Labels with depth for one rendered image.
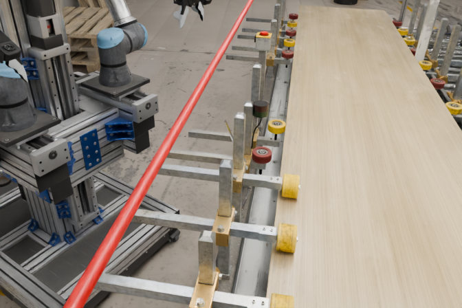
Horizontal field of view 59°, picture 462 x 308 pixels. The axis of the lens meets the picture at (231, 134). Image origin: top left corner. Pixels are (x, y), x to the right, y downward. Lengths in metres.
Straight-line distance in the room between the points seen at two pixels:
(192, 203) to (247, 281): 1.34
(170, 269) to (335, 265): 1.33
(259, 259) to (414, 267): 0.57
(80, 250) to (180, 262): 0.55
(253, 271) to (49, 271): 1.09
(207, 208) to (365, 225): 1.54
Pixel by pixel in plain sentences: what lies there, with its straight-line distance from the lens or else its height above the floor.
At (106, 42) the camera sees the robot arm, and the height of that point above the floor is 1.24.
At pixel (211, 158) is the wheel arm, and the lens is 1.70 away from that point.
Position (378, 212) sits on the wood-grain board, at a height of 0.90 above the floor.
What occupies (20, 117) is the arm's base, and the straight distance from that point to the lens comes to 1.67.
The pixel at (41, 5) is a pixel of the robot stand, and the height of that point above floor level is 1.42.
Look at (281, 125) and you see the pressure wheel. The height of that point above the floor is 0.91.
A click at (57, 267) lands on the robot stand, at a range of 2.26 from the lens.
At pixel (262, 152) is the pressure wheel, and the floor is 0.91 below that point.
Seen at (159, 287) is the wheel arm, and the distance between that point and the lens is 1.09.
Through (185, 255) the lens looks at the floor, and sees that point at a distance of 2.47.
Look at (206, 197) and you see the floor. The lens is 2.84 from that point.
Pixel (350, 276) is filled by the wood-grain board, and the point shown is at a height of 0.90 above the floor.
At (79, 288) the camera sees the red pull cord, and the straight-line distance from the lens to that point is 0.21.
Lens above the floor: 1.80
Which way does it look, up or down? 31 degrees down
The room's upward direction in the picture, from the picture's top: 2 degrees clockwise
